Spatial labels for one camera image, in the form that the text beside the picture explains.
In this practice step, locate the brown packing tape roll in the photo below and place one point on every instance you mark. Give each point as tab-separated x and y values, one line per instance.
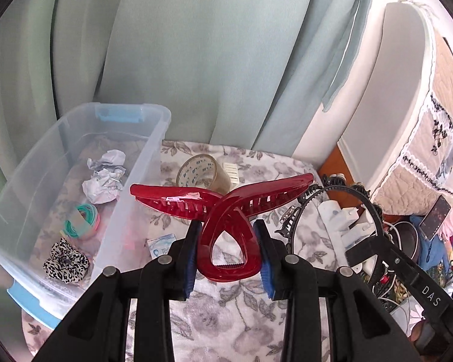
194	167

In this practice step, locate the white blue small packet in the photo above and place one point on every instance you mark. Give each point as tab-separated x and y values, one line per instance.
162	247

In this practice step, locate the red hair claw clip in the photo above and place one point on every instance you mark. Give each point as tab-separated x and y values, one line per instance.
226	211

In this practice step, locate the crumpled white paper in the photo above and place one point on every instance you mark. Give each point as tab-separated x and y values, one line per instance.
104	188

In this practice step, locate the blue cloth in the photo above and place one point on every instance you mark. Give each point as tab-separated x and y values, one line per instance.
434	252

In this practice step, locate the black white spotted scrunchie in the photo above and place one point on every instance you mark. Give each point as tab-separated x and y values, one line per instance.
66	262

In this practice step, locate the brown wooden nightstand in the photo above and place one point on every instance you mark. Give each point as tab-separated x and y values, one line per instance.
336	166

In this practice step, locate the grey floral blanket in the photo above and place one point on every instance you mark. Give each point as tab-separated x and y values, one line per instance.
230	328

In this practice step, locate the pale green curtain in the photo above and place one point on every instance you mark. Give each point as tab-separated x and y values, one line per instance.
211	45

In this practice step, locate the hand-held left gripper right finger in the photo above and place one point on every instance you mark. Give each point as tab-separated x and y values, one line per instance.
267	279

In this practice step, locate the cream hair claw clip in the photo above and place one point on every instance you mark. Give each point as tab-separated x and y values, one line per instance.
231	171

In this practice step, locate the black round dish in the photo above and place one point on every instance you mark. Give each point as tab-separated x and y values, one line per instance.
406	239

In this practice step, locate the white power strip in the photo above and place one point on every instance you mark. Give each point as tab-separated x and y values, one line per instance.
332	215

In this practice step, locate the black flower headband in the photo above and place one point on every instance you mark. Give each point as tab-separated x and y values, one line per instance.
373	213

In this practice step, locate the dark phone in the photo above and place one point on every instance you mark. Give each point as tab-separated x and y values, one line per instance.
435	217

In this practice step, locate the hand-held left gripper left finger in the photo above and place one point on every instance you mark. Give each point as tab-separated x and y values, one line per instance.
190	271

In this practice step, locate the white curved headboard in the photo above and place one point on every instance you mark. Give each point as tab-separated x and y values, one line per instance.
392	101

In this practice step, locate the beige quilted lace cover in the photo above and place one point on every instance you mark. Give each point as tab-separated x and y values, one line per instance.
411	173

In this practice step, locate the clear plastic storage box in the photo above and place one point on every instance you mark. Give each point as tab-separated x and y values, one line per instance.
136	181

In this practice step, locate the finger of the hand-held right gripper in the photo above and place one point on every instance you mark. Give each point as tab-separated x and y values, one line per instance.
377	250

